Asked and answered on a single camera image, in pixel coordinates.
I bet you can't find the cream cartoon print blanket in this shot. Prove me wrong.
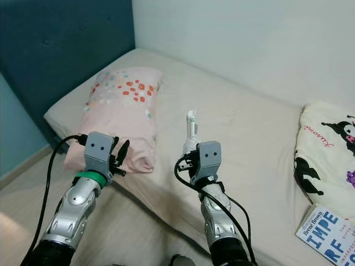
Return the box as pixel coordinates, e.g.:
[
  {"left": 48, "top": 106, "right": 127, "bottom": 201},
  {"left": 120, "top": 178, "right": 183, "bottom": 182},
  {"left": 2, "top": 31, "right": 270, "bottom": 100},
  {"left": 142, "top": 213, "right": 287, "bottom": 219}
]
[{"left": 294, "top": 100, "right": 355, "bottom": 210}]

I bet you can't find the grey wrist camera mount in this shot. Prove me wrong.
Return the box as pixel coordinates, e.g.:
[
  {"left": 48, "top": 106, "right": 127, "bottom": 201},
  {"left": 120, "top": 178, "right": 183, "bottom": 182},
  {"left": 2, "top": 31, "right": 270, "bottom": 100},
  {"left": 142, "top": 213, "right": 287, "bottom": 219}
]
[
  {"left": 83, "top": 132, "right": 116, "bottom": 173},
  {"left": 195, "top": 141, "right": 221, "bottom": 181}
]

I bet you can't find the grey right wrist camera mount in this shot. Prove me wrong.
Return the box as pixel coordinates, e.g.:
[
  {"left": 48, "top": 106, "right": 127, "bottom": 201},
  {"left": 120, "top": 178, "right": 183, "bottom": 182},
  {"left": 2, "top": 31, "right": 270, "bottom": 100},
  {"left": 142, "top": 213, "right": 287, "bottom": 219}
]
[{"left": 195, "top": 141, "right": 221, "bottom": 181}]

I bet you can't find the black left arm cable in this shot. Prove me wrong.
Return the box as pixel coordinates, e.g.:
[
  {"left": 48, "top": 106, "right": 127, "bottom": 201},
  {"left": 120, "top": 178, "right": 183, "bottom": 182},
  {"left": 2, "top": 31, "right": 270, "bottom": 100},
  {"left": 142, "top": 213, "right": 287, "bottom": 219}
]
[{"left": 36, "top": 134, "right": 89, "bottom": 266}]

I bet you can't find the grey right robot leg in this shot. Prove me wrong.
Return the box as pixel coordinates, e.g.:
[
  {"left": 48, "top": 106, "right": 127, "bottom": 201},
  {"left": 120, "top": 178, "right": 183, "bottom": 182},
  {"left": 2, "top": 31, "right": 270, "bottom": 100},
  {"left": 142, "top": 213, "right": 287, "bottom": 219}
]
[{"left": 169, "top": 254, "right": 197, "bottom": 266}]

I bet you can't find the white plastic tube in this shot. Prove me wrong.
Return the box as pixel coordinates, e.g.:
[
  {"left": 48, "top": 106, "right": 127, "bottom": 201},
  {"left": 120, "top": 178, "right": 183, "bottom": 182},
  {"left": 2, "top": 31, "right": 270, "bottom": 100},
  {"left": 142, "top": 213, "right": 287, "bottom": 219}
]
[{"left": 184, "top": 109, "right": 200, "bottom": 155}]

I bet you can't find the white blue lettered book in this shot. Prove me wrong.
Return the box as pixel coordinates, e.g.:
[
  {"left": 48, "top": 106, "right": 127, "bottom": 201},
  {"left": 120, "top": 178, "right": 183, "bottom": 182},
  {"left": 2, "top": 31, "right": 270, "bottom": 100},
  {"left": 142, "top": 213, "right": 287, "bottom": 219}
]
[{"left": 295, "top": 204, "right": 355, "bottom": 266}]

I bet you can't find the pink dotted pillow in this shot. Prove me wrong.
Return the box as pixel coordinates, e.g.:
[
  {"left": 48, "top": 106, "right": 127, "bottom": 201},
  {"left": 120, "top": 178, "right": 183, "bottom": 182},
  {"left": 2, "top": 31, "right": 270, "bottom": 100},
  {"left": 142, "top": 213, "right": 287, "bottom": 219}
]
[{"left": 64, "top": 66, "right": 164, "bottom": 173}]

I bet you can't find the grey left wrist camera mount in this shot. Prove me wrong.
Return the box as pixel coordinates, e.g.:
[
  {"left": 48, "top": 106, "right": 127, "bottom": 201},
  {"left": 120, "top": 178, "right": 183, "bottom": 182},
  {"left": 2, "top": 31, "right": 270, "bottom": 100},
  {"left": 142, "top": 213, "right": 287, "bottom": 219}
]
[{"left": 83, "top": 132, "right": 116, "bottom": 173}]

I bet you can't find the beige sheeted mattress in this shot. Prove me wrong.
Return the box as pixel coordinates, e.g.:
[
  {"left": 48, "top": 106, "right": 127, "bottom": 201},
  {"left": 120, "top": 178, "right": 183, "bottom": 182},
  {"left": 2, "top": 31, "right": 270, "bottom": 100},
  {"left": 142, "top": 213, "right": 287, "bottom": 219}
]
[{"left": 43, "top": 47, "right": 355, "bottom": 266}]

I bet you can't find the blue upholstered headboard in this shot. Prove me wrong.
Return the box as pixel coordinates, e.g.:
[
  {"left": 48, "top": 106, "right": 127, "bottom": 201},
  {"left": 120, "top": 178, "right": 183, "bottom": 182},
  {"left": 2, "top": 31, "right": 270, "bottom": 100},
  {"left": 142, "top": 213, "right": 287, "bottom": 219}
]
[{"left": 0, "top": 0, "right": 136, "bottom": 149}]

